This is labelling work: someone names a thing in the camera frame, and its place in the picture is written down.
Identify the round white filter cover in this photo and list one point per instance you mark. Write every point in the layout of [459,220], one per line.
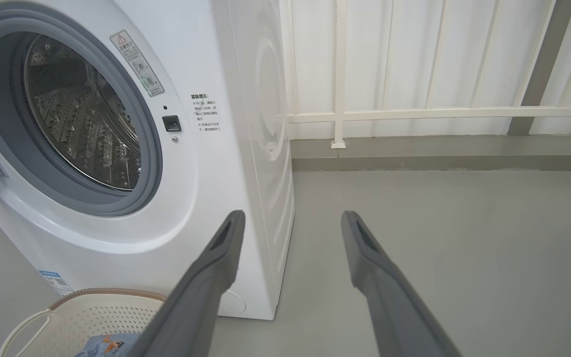
[235,303]

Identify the white perforated basket brown rim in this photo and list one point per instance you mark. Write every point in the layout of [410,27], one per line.
[92,322]

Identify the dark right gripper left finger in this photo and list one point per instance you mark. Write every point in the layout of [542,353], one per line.
[191,302]

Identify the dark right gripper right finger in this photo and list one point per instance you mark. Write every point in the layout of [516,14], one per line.
[389,302]

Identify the black text instruction sticker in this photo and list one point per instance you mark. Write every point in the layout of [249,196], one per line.
[206,113]

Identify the black door latch socket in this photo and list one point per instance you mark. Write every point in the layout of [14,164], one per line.
[171,123]

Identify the white front-load washing machine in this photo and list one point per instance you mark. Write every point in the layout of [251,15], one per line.
[206,198]

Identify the blue energy label sticker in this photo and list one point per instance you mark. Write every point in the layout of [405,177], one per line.
[57,283]

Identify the blue bear print garment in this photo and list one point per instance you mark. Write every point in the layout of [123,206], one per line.
[102,345]

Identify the white metal fence railing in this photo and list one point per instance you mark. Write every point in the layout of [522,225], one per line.
[414,114]

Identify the stainless steel washing machine drum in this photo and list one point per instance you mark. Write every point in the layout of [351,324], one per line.
[77,119]

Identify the grey warning sticker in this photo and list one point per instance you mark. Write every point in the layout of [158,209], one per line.
[137,62]

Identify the grey rubber door seal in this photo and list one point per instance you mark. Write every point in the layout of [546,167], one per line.
[149,163]

